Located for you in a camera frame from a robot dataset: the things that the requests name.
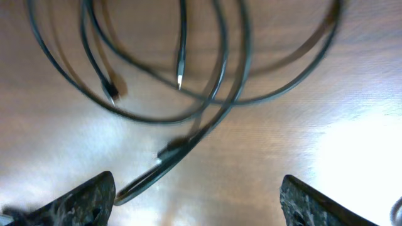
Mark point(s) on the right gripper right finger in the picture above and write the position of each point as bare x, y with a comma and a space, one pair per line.
303, 205

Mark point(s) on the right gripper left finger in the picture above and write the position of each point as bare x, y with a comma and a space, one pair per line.
88, 204

